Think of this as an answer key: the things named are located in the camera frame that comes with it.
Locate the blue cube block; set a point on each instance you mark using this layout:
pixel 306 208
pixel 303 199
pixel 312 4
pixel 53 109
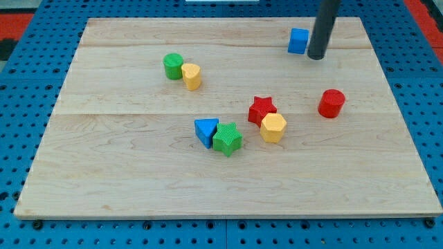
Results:
pixel 298 41

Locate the green star block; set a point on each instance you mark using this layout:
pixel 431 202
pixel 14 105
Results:
pixel 227 138

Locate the blue triangle block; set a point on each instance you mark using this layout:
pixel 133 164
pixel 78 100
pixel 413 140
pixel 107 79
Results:
pixel 205 129

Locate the red star block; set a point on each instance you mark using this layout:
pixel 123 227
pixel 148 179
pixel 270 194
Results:
pixel 260 108

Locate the yellow hexagon block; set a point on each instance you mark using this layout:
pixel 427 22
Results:
pixel 273 127

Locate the yellow heart block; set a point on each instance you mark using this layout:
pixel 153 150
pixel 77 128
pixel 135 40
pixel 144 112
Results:
pixel 191 74

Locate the light wooden board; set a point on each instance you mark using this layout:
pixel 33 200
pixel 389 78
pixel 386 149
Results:
pixel 121 141

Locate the green cylinder block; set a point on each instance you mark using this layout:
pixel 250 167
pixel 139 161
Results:
pixel 172 63

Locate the red cylinder block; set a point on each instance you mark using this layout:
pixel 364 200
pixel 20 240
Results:
pixel 331 103

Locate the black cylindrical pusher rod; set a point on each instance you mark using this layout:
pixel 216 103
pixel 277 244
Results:
pixel 323 27

